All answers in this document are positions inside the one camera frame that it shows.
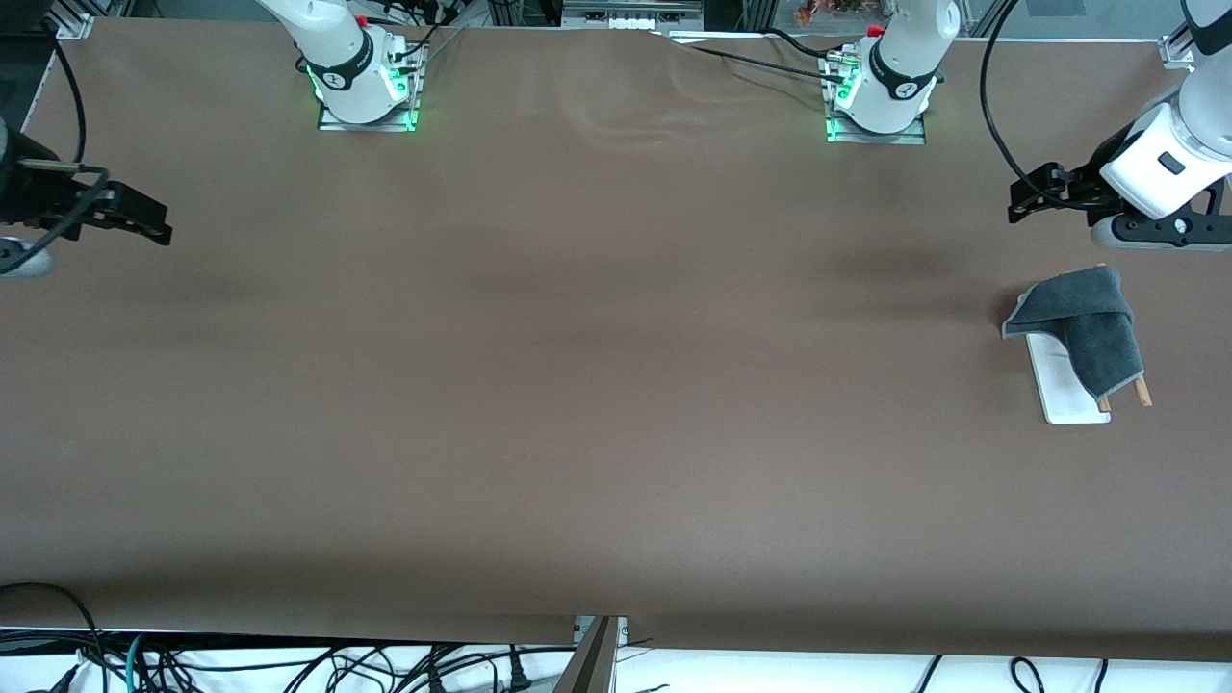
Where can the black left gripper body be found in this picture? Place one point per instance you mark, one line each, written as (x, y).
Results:
(1086, 183)

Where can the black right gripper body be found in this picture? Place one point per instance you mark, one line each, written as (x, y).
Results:
(29, 197)

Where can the grey cloth towel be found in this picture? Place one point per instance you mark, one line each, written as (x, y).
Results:
(1097, 327)

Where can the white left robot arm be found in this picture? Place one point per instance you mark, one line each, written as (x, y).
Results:
(1203, 125)

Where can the white rack with wooden bars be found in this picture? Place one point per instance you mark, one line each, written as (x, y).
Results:
(1059, 385)

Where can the orange red background object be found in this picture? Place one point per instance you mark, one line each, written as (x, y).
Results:
(833, 10)

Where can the white power strip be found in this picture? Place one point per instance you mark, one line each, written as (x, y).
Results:
(630, 17)

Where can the brown table cover sheet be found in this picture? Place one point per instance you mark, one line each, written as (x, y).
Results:
(616, 462)

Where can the aluminium frame corner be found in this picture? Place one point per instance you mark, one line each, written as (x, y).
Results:
(1176, 50)
(72, 19)

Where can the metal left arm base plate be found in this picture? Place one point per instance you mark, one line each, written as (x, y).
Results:
(876, 138)

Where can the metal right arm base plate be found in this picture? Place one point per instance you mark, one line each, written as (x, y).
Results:
(366, 125)

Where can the small metal bracket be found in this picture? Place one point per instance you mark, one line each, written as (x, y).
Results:
(621, 630)

